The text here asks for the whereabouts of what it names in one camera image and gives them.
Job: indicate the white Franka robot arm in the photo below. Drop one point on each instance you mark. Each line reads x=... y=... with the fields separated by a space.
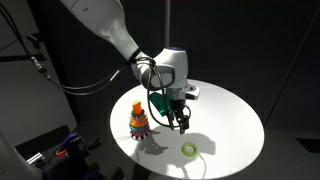
x=110 y=20

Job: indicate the small orange clip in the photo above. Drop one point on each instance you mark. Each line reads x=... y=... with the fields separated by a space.
x=60 y=153

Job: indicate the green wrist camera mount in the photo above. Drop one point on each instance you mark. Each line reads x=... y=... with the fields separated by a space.
x=159 y=102

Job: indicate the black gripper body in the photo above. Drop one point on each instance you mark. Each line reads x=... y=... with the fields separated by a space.
x=177 y=106

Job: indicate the grey vertical pole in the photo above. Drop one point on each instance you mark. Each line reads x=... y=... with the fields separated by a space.
x=167 y=23

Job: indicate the black horizontal bar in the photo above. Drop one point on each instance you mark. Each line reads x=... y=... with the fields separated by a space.
x=20 y=57

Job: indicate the purple tool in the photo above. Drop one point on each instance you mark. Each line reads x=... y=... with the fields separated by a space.
x=68 y=140

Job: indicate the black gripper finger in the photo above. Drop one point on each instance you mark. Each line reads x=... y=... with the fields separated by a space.
x=172 y=120
x=184 y=126

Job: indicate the black tool bench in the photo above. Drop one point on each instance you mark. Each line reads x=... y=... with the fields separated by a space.
x=83 y=160

